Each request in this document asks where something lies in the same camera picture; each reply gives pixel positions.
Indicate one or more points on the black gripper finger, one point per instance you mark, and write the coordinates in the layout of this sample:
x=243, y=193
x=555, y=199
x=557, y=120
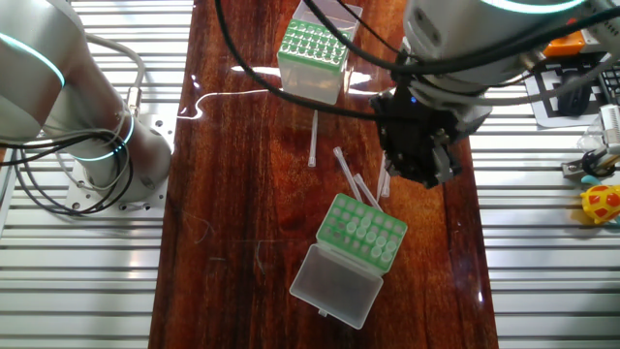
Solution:
x=414, y=169
x=445, y=162

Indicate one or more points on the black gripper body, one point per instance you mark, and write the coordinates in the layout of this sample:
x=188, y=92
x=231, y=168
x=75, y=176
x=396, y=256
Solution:
x=412, y=126

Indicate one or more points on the green clear pipette tip box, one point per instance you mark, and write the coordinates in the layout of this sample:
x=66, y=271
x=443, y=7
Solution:
x=310, y=82
x=334, y=286

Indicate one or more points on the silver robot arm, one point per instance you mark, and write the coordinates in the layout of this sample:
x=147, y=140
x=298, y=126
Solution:
x=460, y=39

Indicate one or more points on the black computer mouse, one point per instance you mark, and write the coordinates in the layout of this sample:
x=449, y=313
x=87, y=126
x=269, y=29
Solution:
x=574, y=99

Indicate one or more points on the yellow orange turtle toy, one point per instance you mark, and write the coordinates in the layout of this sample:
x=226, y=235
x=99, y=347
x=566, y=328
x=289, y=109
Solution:
x=603, y=203

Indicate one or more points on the orange emergency stop box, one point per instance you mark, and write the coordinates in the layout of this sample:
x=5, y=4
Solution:
x=564, y=48

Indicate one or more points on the glossy brown wooden board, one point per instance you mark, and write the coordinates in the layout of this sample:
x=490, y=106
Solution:
x=242, y=194

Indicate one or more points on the black keyboard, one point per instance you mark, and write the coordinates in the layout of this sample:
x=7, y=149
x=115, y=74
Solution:
x=612, y=85

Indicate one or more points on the small silver metal bracket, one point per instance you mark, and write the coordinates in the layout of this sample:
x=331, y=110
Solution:
x=571, y=168

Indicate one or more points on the silver camera mount bracket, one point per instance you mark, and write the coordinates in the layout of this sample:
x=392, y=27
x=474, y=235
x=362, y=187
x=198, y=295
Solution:
x=603, y=24

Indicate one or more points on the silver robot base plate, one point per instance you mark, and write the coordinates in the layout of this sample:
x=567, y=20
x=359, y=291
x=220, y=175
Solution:
x=162, y=131

